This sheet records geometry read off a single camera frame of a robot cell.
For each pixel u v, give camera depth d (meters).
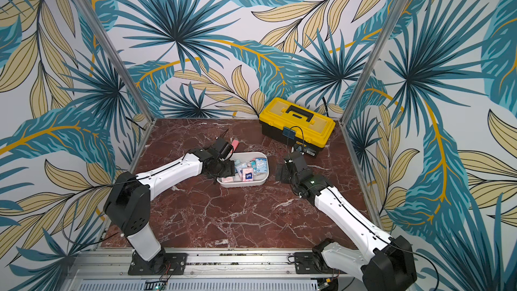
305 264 0.73
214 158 0.65
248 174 0.90
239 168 0.92
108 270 0.74
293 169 0.61
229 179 0.89
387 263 0.38
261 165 0.92
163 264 0.67
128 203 0.46
